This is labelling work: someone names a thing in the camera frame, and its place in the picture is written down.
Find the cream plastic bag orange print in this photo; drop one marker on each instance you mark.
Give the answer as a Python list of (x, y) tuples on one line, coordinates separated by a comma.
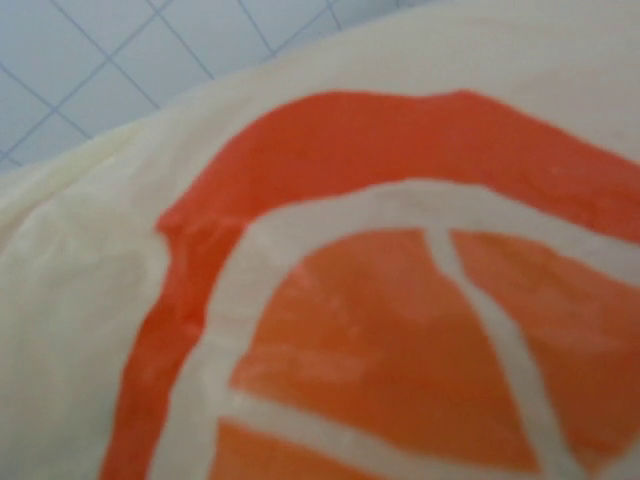
[(100, 300)]

